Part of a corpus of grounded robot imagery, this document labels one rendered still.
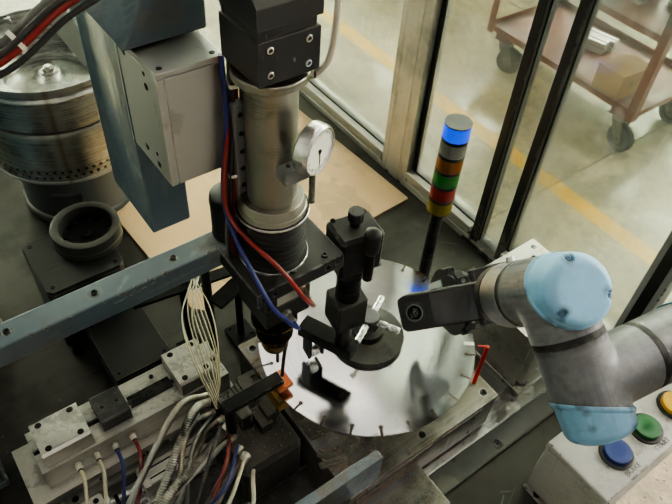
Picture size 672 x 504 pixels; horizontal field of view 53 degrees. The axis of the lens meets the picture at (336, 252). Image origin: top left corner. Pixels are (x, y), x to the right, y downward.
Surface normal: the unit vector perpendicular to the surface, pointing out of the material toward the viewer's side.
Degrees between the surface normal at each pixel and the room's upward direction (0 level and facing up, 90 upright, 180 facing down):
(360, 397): 0
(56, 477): 90
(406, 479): 0
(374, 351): 5
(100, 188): 89
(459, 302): 50
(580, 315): 37
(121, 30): 59
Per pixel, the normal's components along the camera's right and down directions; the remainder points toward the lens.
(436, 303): -0.31, 0.06
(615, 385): 0.33, -0.13
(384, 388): 0.06, -0.68
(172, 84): 0.59, 0.62
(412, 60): -0.80, 0.40
